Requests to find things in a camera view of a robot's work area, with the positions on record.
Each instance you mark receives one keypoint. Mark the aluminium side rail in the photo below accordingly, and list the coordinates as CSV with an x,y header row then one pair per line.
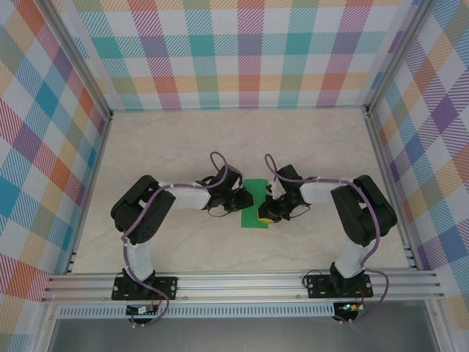
x,y
90,194
394,194

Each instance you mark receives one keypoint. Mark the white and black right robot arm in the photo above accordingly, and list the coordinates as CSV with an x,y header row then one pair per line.
x,y
318,192

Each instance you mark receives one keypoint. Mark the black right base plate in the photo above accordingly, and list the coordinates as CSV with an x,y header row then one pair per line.
x,y
318,289

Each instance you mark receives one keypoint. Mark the aluminium frame post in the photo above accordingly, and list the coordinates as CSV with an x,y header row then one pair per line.
x,y
399,55
80,55

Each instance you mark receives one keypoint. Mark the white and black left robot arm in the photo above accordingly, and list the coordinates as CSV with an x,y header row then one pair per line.
x,y
190,198

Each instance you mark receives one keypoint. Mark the green paper sheet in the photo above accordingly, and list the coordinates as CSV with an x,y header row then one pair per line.
x,y
251,220

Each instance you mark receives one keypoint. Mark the aluminium mounting rail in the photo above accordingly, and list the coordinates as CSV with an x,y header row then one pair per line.
x,y
238,286

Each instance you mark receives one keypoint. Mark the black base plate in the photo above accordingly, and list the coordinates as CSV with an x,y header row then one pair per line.
x,y
170,284
318,289

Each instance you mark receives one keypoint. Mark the right circuit board green light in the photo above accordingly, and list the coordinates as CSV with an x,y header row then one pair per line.
x,y
350,307

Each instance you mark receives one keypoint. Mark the left circuit board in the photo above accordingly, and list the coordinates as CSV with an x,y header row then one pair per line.
x,y
141,310

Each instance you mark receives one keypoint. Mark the aluminium frame leg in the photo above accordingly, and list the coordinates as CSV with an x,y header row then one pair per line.
x,y
438,330
44,330

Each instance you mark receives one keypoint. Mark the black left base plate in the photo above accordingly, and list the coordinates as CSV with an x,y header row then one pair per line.
x,y
170,284

